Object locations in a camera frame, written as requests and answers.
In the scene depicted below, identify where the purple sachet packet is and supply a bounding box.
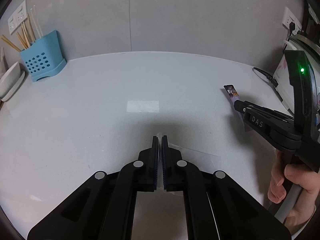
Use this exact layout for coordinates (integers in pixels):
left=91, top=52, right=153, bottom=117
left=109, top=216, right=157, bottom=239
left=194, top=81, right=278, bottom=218
left=223, top=85, right=253, bottom=132

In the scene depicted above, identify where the clear small plastic bag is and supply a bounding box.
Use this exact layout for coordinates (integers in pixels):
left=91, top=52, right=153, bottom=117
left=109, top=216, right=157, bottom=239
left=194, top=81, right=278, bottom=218
left=156, top=132, right=222, bottom=191

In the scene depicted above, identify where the person right hand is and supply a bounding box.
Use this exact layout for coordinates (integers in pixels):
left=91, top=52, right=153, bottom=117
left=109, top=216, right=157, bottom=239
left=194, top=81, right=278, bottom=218
left=267, top=150, right=319, bottom=239

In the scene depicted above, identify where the white rice cooker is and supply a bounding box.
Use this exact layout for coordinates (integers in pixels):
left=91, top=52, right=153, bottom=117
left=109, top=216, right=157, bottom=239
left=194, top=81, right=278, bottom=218
left=272, top=33, right=320, bottom=113

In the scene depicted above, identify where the white bowl on plate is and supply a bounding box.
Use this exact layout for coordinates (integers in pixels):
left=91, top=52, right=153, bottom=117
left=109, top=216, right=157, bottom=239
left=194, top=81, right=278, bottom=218
left=0, top=62, right=25, bottom=102

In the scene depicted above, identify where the blue chopstick holder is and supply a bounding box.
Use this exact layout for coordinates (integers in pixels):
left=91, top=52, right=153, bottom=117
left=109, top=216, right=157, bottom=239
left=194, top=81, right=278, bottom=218
left=20, top=30, right=67, bottom=82

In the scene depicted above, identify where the wooden chopsticks bundle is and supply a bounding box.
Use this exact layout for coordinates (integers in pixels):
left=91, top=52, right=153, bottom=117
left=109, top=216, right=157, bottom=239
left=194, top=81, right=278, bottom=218
left=1, top=14, right=36, bottom=53

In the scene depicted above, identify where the black power cord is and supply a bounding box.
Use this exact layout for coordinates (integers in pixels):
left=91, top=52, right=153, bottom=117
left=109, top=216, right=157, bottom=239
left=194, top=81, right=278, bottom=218
left=252, top=66, right=279, bottom=87

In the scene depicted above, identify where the right wall socket panel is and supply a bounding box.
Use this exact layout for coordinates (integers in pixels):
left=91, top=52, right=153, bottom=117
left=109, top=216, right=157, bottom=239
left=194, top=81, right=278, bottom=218
left=282, top=7, right=302, bottom=35

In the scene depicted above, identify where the wall socket panel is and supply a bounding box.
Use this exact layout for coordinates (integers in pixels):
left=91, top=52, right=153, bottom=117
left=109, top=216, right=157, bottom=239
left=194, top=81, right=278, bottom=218
left=8, top=0, right=27, bottom=35
left=282, top=7, right=302, bottom=35

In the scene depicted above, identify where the left wall socket panel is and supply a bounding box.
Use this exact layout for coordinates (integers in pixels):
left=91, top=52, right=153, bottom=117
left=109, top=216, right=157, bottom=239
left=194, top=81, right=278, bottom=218
left=8, top=0, right=27, bottom=35

